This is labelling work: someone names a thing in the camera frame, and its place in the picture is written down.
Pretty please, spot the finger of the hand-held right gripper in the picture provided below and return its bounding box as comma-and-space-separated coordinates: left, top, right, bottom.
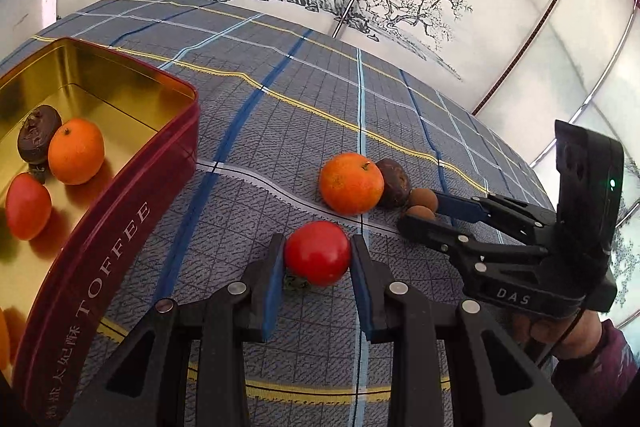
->
398, 214, 548, 283
432, 192, 560, 235

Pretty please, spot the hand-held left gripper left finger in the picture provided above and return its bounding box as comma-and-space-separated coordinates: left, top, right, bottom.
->
60, 234, 287, 427

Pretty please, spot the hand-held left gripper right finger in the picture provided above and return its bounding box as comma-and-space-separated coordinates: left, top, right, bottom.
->
350, 234, 583, 427

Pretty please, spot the small brown longan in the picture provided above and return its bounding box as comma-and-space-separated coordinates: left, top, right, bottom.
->
409, 188, 441, 214
404, 205, 437, 222

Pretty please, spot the deep red tomato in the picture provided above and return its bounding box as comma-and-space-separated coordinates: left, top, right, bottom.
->
283, 221, 352, 287

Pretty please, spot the red toffee tin box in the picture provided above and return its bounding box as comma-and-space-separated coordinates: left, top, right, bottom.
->
0, 38, 200, 423

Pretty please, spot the orange mandarin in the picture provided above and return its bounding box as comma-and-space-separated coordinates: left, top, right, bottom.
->
0, 307, 12, 370
319, 153, 385, 216
48, 118, 106, 186

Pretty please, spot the orange-red tomato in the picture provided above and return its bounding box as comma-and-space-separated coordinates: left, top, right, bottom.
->
5, 172, 53, 241

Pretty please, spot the dark brown round fruit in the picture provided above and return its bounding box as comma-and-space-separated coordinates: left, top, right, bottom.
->
375, 158, 412, 209
17, 105, 63, 165

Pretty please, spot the person's right forearm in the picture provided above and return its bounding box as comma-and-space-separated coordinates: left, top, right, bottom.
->
550, 319, 640, 408

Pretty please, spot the person's right hand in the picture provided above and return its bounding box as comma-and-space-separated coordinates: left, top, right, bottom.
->
512, 311, 603, 360

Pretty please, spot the grey plaid tablecloth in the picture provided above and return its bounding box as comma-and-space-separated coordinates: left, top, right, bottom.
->
0, 0, 556, 427

